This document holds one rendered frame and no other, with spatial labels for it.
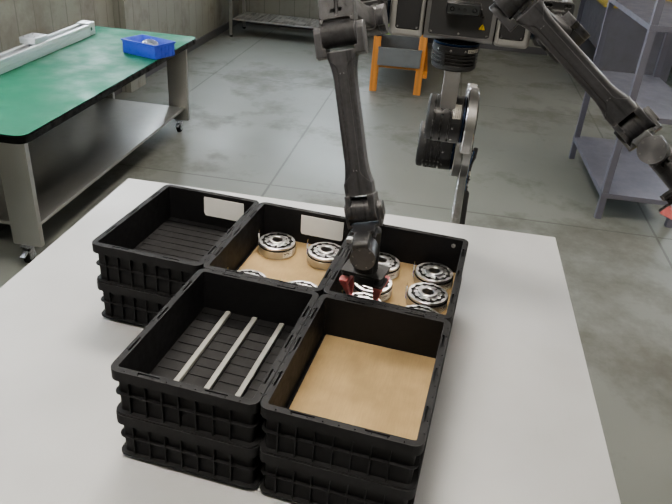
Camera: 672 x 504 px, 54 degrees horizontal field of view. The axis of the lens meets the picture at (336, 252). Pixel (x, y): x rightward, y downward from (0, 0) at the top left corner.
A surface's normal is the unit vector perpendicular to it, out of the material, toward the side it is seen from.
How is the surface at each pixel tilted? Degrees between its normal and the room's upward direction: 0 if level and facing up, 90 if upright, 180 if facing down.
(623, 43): 90
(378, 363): 0
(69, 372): 0
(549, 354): 0
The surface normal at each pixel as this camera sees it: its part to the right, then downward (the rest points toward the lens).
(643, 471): 0.07, -0.87
